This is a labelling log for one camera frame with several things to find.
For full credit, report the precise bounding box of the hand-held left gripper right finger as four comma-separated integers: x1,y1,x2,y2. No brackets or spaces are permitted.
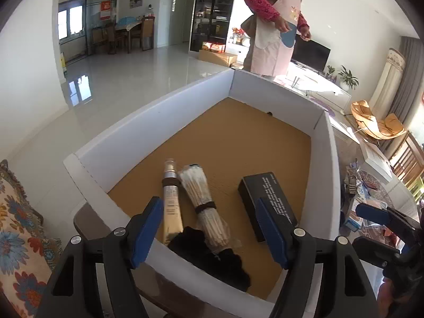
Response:
255,197,378,318

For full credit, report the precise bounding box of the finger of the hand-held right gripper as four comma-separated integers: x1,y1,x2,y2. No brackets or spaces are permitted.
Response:
356,203,421,239
352,237,403,267

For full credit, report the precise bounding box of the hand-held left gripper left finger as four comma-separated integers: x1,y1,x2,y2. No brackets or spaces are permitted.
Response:
35,196,165,318

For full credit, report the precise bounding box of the large white box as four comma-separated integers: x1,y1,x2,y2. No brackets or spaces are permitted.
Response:
63,68,342,312

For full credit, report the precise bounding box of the blue white packet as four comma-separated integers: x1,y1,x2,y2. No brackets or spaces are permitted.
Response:
344,211,364,233

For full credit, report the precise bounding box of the gold cosmetic tube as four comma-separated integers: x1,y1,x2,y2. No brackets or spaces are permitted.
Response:
161,158,184,246

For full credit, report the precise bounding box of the black rectangular box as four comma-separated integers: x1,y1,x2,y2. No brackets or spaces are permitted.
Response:
238,171,299,243

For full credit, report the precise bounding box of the white flat box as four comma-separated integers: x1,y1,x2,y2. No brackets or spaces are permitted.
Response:
359,142,393,182

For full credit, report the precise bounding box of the black cloth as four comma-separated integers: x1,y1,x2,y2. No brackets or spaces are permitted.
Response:
167,226,251,292

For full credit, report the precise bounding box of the bundle of cotton swabs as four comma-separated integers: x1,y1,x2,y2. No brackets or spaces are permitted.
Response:
178,163,242,255

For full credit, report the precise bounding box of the orange lounge chair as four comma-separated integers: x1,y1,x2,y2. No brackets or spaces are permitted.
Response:
351,100,406,140

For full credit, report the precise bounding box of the floral blanket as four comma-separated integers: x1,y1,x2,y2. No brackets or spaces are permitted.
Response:
0,159,62,318

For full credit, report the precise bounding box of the white television console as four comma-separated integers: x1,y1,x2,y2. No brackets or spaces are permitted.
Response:
275,63,352,110

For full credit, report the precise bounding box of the large green potted plant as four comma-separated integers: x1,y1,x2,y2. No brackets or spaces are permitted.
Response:
338,65,359,88

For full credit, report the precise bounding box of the white standing air conditioner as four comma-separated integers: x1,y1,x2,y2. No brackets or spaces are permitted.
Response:
368,48,406,110

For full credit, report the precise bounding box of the grey curtain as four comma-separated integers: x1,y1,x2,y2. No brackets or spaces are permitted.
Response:
387,36,424,130

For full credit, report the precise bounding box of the black television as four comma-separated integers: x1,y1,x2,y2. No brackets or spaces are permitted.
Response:
291,36,331,72

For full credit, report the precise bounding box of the brown cardboard box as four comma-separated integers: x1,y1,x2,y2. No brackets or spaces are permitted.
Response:
198,50,238,68

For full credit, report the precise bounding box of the red gift box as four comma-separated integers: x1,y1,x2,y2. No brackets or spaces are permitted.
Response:
203,41,226,54

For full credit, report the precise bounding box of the dining table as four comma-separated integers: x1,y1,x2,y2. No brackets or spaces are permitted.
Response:
114,18,143,54

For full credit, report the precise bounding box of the white door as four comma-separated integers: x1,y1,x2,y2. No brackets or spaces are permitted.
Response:
170,0,188,45

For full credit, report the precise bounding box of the dark glass display cabinet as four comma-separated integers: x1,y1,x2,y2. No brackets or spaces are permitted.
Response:
189,0,239,54

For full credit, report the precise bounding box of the red wall poster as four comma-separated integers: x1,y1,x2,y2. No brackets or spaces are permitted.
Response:
99,0,113,20

